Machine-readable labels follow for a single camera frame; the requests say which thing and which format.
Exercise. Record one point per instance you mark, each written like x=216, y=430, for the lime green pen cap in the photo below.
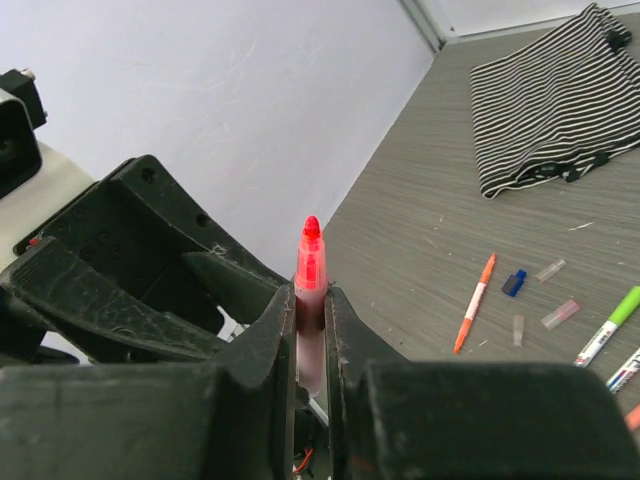
x=626, y=307

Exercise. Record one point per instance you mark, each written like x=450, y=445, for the purple highlighter pen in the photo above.
x=311, y=287

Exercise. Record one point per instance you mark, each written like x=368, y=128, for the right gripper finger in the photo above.
x=393, y=418
x=231, y=417

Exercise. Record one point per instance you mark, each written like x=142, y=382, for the white pen lime end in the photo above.
x=595, y=344

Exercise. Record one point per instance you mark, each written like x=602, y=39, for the white marker green end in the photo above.
x=624, y=373

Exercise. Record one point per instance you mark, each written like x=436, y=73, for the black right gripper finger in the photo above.
x=141, y=229
x=98, y=317

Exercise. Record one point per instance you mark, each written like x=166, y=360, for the salmon orange pen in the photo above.
x=632, y=419

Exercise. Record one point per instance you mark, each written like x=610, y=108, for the small clear pen cap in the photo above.
x=550, y=270

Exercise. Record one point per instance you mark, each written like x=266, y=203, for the clear pink pen cap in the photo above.
x=560, y=314

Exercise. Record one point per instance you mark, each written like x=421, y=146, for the blue pen cap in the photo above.
x=514, y=283

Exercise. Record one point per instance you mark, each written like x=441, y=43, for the clear orange pen cap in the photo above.
x=518, y=330

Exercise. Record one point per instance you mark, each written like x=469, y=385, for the black white striped cloth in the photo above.
x=560, y=107

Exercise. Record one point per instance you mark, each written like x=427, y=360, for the orange highlighter pen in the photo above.
x=474, y=303

